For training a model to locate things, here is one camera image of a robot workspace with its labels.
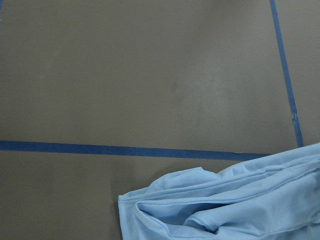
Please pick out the light blue t-shirt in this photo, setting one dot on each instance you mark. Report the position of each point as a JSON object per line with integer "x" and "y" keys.
{"x": 276, "y": 197}

